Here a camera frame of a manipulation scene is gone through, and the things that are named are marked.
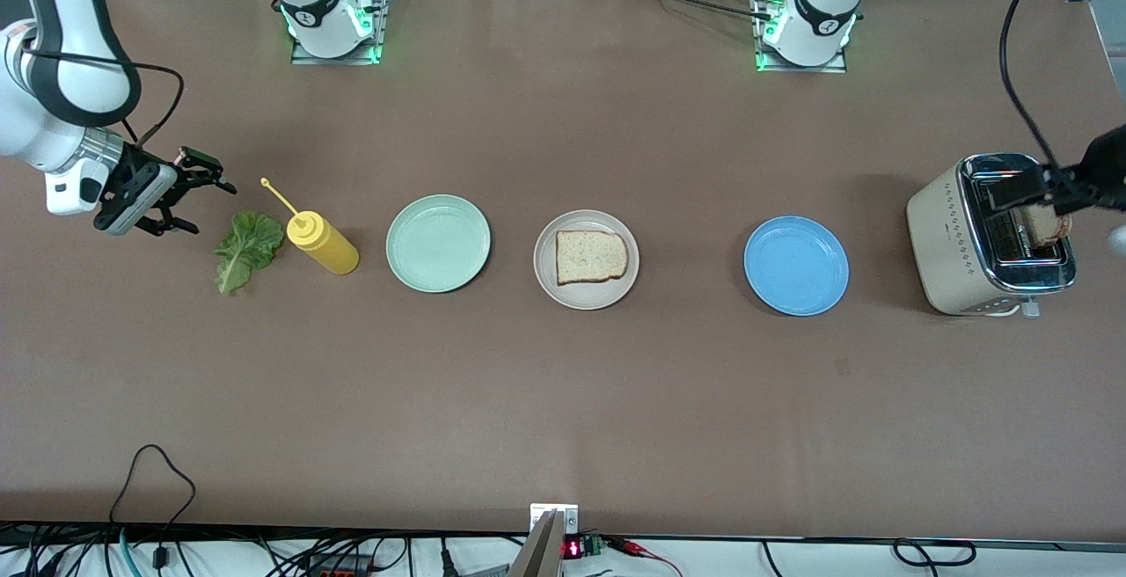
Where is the yellow squeeze bottle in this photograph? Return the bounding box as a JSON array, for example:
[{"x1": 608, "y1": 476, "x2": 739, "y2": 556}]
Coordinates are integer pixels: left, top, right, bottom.
[{"x1": 260, "y1": 177, "x2": 360, "y2": 276}]

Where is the blue plate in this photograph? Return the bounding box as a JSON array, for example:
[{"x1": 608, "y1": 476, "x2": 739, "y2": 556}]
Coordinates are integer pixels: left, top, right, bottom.
[{"x1": 744, "y1": 215, "x2": 851, "y2": 318}]

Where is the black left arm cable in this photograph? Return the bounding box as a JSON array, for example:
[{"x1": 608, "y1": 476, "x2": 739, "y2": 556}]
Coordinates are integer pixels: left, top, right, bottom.
[{"x1": 998, "y1": 0, "x2": 1078, "y2": 180}]

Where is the beige chrome two-slot toaster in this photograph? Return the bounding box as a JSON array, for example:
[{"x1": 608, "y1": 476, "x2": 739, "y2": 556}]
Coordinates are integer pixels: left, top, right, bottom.
[{"x1": 906, "y1": 152, "x2": 1078, "y2": 320}]

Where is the grey metal pole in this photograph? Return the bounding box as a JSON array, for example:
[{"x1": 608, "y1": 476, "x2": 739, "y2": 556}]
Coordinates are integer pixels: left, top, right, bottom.
[{"x1": 508, "y1": 511, "x2": 565, "y2": 577}]

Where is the looped black cable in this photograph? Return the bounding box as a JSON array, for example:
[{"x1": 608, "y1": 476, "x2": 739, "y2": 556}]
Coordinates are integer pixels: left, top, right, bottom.
[{"x1": 110, "y1": 444, "x2": 197, "y2": 571}]

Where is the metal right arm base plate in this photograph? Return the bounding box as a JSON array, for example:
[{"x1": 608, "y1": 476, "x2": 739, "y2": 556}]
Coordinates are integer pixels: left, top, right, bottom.
[{"x1": 290, "y1": 0, "x2": 392, "y2": 66}]

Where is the beige plate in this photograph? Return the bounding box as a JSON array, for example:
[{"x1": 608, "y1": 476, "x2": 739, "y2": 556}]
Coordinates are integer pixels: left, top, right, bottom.
[{"x1": 533, "y1": 209, "x2": 640, "y2": 311}]

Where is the red clip wire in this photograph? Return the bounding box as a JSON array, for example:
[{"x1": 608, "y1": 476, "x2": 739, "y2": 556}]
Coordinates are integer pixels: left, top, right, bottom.
[{"x1": 607, "y1": 537, "x2": 685, "y2": 577}]

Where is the white bread slice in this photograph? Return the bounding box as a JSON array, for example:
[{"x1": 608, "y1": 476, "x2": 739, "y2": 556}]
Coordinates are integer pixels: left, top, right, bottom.
[
  {"x1": 555, "y1": 230, "x2": 630, "y2": 287},
  {"x1": 1020, "y1": 203, "x2": 1073, "y2": 251}
]

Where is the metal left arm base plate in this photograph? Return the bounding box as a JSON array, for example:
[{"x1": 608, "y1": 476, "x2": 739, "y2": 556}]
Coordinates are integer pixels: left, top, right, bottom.
[{"x1": 754, "y1": 0, "x2": 850, "y2": 74}]

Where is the green lettuce leaf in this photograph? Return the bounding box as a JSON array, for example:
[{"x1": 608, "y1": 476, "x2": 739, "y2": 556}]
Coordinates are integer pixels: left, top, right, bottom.
[{"x1": 215, "y1": 212, "x2": 285, "y2": 296}]

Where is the coiled black cable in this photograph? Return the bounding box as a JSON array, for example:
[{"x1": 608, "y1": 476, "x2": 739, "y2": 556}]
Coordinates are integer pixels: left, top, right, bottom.
[{"x1": 893, "y1": 539, "x2": 977, "y2": 567}]

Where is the pale green plate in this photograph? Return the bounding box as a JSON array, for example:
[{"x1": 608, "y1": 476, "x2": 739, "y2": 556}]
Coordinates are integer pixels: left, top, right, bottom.
[{"x1": 386, "y1": 194, "x2": 492, "y2": 294}]

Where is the small metal mounting bracket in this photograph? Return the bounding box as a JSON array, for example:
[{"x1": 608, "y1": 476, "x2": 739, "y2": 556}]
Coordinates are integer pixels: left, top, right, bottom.
[{"x1": 530, "y1": 504, "x2": 579, "y2": 536}]

